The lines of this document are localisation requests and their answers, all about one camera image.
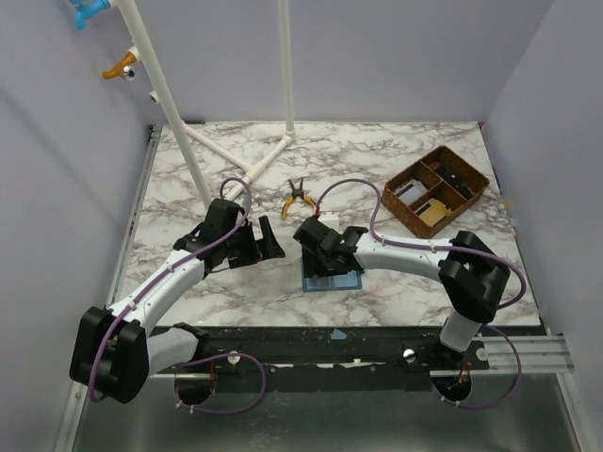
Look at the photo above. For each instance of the yellow handled pliers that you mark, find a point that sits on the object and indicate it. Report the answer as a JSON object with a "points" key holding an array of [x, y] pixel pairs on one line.
{"points": [[296, 193]]}

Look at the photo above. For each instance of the white PVC pipe frame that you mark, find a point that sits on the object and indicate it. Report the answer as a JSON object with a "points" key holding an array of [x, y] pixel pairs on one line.
{"points": [[215, 60]]}

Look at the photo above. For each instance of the white packets in basket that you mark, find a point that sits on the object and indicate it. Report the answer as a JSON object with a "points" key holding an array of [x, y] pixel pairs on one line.
{"points": [[412, 188]]}

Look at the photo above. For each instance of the brown woven basket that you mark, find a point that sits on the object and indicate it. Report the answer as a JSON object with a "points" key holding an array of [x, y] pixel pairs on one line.
{"points": [[418, 183]]}

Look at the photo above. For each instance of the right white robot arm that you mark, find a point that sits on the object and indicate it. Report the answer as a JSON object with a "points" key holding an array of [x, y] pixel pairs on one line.
{"points": [[473, 277]]}

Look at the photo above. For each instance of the aluminium extrusion rail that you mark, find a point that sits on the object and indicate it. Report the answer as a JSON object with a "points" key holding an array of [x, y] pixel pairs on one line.
{"points": [[537, 354]]}

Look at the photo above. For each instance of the black item in basket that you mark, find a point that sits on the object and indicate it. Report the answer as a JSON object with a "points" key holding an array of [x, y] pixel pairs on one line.
{"points": [[453, 180]]}

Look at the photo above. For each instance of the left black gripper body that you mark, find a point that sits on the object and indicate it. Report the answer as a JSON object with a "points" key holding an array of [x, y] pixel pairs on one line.
{"points": [[243, 249]]}

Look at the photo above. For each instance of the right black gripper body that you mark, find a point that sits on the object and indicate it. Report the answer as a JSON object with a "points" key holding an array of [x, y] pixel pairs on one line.
{"points": [[325, 263]]}

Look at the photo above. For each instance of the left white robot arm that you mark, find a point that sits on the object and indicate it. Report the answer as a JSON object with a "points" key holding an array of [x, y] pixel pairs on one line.
{"points": [[141, 306]]}

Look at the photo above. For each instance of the orange brass tap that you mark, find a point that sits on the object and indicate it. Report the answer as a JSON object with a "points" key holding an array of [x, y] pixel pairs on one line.
{"points": [[124, 69]]}

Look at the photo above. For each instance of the gold VIP credit card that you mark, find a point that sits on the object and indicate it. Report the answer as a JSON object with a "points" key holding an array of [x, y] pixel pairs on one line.
{"points": [[434, 219]]}

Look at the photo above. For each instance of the white striped credit card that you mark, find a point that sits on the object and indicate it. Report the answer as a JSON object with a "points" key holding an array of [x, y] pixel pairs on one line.
{"points": [[410, 190]]}

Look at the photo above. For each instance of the gold striped credit card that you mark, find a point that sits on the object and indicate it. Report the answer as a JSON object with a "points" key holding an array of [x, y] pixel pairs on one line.
{"points": [[429, 208]]}

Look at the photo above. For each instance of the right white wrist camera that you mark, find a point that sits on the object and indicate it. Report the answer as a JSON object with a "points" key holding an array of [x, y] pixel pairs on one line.
{"points": [[329, 219]]}

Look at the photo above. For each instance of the blue card holder wallet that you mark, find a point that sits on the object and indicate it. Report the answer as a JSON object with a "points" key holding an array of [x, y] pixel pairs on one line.
{"points": [[349, 281]]}

